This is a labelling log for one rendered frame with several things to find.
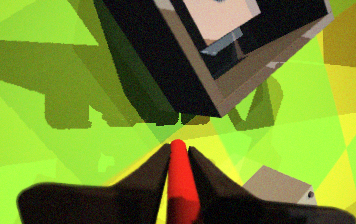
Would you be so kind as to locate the open dark box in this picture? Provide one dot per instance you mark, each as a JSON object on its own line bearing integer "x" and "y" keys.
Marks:
{"x": 215, "y": 80}

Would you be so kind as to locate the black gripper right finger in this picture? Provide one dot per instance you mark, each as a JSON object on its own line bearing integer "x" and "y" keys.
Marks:
{"x": 223, "y": 201}

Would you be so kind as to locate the red peg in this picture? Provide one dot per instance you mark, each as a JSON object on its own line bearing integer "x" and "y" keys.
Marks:
{"x": 182, "y": 202}

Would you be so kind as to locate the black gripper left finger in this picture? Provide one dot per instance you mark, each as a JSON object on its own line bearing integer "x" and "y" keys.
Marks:
{"x": 135, "y": 199}

